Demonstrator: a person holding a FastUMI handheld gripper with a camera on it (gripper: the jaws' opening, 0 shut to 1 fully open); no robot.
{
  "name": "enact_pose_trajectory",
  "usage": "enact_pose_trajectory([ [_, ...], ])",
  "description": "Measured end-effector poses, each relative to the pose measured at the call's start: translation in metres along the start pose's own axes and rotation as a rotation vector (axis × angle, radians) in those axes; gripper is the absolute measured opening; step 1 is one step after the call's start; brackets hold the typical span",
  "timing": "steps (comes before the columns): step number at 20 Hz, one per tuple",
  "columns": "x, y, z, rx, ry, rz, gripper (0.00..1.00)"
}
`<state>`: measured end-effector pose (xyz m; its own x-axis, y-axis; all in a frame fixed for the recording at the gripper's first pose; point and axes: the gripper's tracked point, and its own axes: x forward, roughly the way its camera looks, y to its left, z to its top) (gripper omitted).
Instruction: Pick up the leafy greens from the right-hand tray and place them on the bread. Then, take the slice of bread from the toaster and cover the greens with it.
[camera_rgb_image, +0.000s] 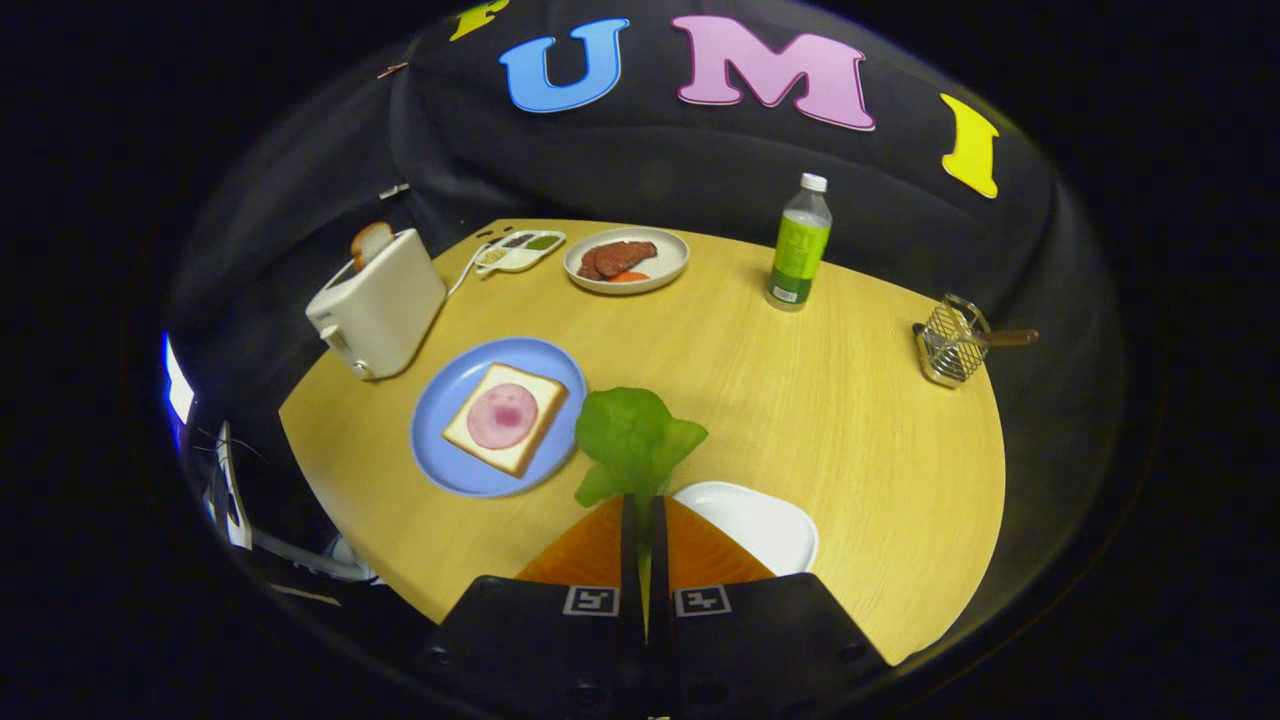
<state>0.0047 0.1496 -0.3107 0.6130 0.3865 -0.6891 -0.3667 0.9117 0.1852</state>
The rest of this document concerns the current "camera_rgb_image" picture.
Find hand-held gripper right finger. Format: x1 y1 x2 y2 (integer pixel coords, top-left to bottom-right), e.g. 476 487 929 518
648 495 891 720

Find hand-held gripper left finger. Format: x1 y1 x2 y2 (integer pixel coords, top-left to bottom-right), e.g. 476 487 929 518
415 493 641 720

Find green lettuce leaf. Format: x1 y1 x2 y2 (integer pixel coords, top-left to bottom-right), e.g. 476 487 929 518
573 387 709 626

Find brown toast slice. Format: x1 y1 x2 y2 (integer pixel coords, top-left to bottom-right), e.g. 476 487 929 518
350 221 395 271

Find white bread slice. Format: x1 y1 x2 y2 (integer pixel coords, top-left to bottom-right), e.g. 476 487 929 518
442 362 569 478

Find pink ham slice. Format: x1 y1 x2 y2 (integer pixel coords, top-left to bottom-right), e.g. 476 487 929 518
466 383 540 451

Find blue plate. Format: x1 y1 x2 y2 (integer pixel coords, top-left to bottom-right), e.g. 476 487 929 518
410 337 591 499

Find round white meat plate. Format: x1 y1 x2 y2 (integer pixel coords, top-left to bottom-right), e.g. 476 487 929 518
563 227 691 296

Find white divided condiment dish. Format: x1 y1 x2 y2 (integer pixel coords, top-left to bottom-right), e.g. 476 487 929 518
472 230 567 276

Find green label plastic bottle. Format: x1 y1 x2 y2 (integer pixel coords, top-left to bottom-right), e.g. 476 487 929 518
765 173 834 312

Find white toaster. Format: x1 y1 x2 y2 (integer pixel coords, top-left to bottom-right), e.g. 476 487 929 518
305 228 448 382

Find white toaster cable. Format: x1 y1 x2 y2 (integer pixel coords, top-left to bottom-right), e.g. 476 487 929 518
445 245 491 298

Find wire basket with wooden handle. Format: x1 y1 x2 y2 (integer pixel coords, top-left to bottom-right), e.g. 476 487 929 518
912 293 1041 389

